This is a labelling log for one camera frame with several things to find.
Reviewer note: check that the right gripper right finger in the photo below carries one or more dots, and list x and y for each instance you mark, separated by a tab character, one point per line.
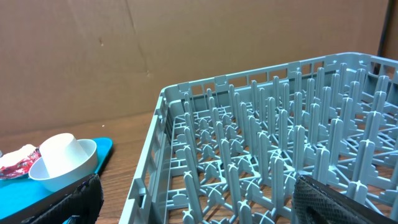
316	203

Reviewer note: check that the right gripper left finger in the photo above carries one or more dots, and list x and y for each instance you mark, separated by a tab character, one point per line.
79	202

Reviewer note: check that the red snack wrapper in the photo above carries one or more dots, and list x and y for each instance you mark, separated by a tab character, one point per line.
20	168

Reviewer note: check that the white napkin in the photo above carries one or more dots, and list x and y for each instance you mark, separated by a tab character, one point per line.
12	158

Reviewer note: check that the white paper cup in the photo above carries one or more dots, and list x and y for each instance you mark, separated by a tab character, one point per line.
61	154

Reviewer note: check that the grey bowl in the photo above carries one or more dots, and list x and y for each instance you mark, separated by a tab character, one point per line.
39	172

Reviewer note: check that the grey dish rack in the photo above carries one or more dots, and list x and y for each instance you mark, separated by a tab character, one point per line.
230	148

